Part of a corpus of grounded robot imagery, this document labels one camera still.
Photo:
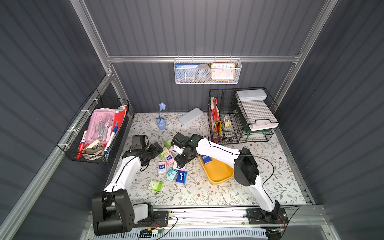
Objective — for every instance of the black wire side basket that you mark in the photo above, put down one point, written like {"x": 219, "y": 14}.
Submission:
{"x": 69, "y": 145}

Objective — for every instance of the yellow alarm clock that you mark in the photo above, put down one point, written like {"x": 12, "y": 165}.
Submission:
{"x": 223, "y": 71}

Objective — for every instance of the black wire desk organizer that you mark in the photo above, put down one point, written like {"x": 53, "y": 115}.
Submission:
{"x": 232, "y": 128}

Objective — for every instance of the pink Tempo tissue pack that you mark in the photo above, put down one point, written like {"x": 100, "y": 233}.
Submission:
{"x": 162, "y": 167}

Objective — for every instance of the red white marker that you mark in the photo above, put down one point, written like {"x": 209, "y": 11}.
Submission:
{"x": 81, "y": 145}

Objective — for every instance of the green tissue pack front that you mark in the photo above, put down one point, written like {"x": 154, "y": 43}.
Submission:
{"x": 155, "y": 185}

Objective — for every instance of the blue white marker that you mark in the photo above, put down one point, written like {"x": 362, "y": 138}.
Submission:
{"x": 115, "y": 129}

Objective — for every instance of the white box on organizer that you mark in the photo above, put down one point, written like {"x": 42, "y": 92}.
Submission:
{"x": 251, "y": 95}

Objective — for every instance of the checkered notebook stack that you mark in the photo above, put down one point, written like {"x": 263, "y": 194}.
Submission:
{"x": 258, "y": 115}

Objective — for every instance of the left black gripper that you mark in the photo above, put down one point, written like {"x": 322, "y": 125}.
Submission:
{"x": 153, "y": 148}

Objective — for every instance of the green tissue pack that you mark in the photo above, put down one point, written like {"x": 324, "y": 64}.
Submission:
{"x": 155, "y": 185}
{"x": 164, "y": 152}
{"x": 167, "y": 143}

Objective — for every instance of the tape roll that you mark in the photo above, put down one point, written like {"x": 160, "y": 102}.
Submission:
{"x": 203, "y": 73}

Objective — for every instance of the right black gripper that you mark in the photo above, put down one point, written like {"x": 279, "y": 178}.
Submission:
{"x": 182, "y": 157}

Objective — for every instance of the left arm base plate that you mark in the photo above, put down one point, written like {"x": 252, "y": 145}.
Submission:
{"x": 155, "y": 219}

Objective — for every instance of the teal tissue pack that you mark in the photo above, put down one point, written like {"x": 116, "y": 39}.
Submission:
{"x": 171, "y": 175}

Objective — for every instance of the green tissue pack middle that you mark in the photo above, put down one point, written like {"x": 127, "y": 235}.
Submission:
{"x": 164, "y": 152}

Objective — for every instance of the blue flower desk lamp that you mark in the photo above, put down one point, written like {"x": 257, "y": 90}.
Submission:
{"x": 161, "y": 122}

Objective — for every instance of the white wire wall basket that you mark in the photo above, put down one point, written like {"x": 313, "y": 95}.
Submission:
{"x": 215, "y": 60}

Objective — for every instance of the blue box in basket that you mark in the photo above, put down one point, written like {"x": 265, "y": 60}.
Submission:
{"x": 185, "y": 73}

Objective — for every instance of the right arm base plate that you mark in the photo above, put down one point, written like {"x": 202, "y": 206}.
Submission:
{"x": 256, "y": 216}

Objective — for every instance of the dark blue tissue pack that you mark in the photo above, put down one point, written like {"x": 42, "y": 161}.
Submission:
{"x": 181, "y": 177}
{"x": 206, "y": 159}

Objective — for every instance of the green tissue pack upper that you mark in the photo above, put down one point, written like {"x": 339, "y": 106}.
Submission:
{"x": 167, "y": 143}

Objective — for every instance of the yellow plastic storage box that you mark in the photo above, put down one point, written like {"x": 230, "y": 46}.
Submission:
{"x": 217, "y": 171}

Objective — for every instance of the white rectangular plastic case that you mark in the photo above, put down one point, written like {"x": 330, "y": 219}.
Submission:
{"x": 190, "y": 116}

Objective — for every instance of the floral table mat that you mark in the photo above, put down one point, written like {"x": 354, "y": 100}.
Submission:
{"x": 273, "y": 165}

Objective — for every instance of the beige stapler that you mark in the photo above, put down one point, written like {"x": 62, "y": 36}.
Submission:
{"x": 95, "y": 148}

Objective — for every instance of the pink pencil case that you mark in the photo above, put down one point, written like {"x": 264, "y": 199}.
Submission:
{"x": 100, "y": 125}

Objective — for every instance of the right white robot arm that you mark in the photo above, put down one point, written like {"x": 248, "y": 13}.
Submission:
{"x": 245, "y": 167}

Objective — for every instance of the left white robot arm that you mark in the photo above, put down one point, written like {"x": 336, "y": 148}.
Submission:
{"x": 112, "y": 209}

